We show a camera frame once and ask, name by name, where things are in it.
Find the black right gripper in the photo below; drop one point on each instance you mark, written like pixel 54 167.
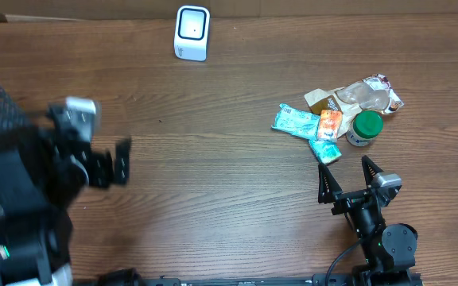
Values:
pixel 329 187

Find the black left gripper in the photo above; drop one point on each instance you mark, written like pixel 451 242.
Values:
pixel 95 168

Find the teal Kleenex tissue pack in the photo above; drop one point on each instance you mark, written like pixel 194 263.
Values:
pixel 326 152

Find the green lid jar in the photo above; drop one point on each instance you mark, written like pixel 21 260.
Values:
pixel 365 127

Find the orange Kleenex tissue pack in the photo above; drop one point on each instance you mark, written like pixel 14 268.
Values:
pixel 329 125

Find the teal wet wipes pack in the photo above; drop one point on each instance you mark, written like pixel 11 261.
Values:
pixel 297 123

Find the beige Pantree bread bag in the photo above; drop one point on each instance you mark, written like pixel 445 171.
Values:
pixel 372 93

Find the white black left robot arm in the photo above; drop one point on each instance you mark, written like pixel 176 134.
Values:
pixel 42 171

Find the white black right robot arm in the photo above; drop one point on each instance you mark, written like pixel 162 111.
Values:
pixel 389 250

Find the white barcode scanner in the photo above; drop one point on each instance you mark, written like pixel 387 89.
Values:
pixel 191 33

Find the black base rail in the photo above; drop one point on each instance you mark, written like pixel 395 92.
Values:
pixel 130 277

